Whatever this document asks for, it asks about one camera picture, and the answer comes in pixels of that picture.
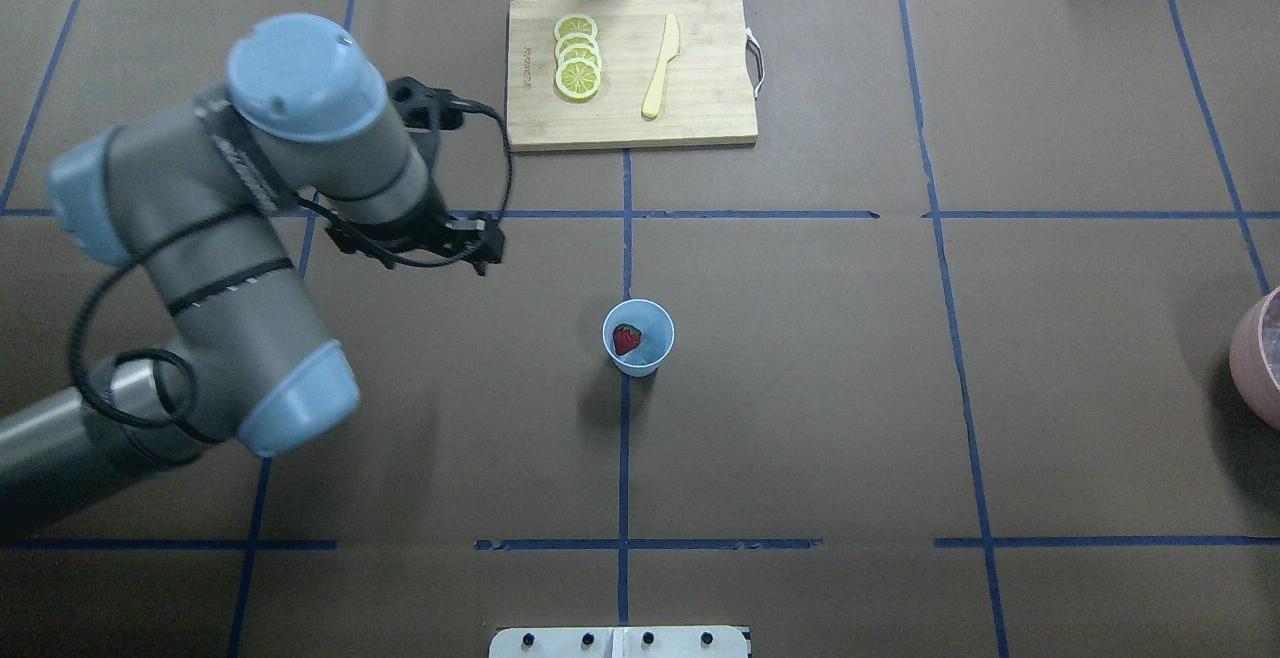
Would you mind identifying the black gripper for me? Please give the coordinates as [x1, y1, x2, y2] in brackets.
[325, 178, 506, 278]

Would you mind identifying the red strawberry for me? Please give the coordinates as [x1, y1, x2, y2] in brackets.
[611, 324, 644, 357]

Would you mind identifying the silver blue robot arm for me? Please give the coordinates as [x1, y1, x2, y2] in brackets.
[1, 14, 509, 545]

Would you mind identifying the light blue plastic cup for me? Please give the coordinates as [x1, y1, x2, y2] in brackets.
[602, 300, 676, 376]

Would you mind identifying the lemon slice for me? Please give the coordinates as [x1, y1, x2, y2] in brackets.
[553, 14, 599, 40]
[556, 32, 602, 61]
[557, 44, 603, 70]
[554, 61, 603, 102]

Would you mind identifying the wooden cutting board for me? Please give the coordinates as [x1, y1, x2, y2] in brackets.
[506, 0, 759, 154]

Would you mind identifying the yellow plastic knife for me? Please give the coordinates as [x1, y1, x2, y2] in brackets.
[640, 12, 681, 122]

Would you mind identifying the pink bowl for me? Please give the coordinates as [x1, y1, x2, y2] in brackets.
[1228, 288, 1279, 431]

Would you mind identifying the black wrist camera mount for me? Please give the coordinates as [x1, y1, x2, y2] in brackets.
[387, 76, 465, 131]

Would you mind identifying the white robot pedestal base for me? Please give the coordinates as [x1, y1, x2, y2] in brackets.
[488, 625, 753, 657]

